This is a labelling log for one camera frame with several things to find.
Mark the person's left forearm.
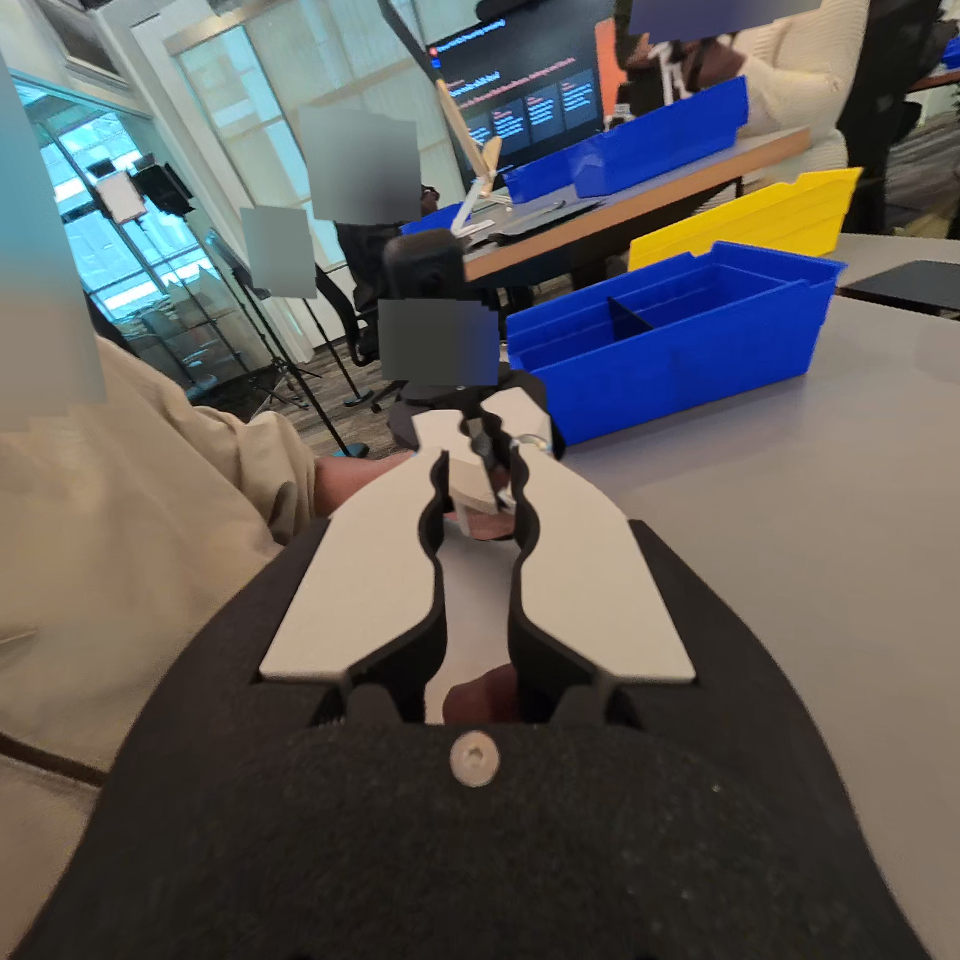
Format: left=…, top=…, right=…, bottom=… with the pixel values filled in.
left=308, top=450, right=424, bottom=520

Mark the dark flat tablet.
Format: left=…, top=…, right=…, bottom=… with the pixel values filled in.
left=836, top=260, right=960, bottom=318

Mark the brown wooden desk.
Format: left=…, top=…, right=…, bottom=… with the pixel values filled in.
left=447, top=128, right=813, bottom=289

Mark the person's left hand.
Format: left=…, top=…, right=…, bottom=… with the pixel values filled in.
left=447, top=506, right=520, bottom=544

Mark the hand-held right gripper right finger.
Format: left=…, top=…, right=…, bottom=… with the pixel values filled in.
left=507, top=447, right=699, bottom=712

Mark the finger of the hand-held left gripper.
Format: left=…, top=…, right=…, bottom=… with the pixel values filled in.
left=411, top=408, right=513, bottom=516
left=489, top=387, right=556, bottom=456

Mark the person's right hand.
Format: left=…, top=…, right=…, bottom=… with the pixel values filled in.
left=446, top=668, right=522, bottom=726

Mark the blue divided storage bin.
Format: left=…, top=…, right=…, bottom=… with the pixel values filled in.
left=506, top=240, right=846, bottom=448

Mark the black studio lamp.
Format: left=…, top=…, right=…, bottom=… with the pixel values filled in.
left=132, top=158, right=196, bottom=220

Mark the small blue storage bin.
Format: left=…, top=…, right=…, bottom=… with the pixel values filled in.
left=402, top=203, right=468, bottom=240
left=503, top=143, right=580, bottom=205

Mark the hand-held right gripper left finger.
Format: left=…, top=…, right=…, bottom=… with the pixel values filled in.
left=258, top=447, right=451, bottom=715

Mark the white studio light panel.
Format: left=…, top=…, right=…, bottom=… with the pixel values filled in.
left=93, top=168, right=148, bottom=226

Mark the black light stand pole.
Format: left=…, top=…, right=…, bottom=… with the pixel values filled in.
left=195, top=225, right=370, bottom=460

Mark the computer monitor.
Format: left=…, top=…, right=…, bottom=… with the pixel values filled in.
left=428, top=0, right=604, bottom=175

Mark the yellow storage bin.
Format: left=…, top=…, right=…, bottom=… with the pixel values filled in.
left=627, top=165, right=865, bottom=276

